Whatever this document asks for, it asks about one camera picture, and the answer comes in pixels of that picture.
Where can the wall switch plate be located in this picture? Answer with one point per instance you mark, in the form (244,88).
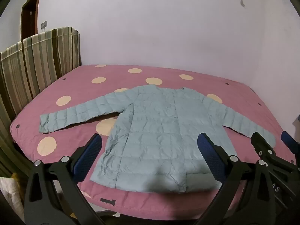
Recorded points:
(44,25)

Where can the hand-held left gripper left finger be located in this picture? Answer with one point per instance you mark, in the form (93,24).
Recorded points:
(91,150)

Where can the brown wooden door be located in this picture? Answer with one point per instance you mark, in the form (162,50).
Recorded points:
(30,16)

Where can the light blue puffer jacket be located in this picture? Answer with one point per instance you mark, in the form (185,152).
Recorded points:
(154,131)

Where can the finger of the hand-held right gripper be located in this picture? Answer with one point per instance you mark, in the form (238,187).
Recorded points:
(288,140)
(261,141)

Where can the white quilted cloth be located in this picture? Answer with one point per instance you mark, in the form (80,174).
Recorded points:
(9,194)

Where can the yellow object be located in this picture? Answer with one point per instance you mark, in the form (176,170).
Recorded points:
(15,177)

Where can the striped headboard cover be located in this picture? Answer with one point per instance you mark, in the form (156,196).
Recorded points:
(35,58)

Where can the pink polka dot bed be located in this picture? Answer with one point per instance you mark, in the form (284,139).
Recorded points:
(77,89)

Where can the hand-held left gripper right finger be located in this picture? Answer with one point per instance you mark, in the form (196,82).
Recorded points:
(207,153)

